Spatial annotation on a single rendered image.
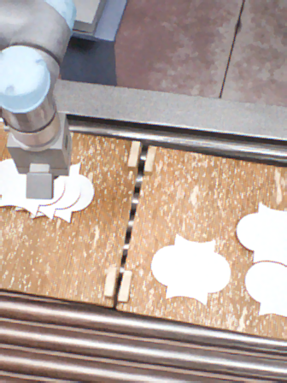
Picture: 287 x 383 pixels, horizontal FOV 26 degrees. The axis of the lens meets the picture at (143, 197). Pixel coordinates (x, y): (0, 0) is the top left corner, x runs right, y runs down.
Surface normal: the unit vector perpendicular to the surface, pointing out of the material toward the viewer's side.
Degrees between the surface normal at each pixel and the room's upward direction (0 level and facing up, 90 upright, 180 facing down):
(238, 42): 1
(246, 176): 0
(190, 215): 0
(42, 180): 27
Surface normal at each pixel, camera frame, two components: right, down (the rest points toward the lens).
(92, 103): 0.00, -0.37
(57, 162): -0.05, 0.93
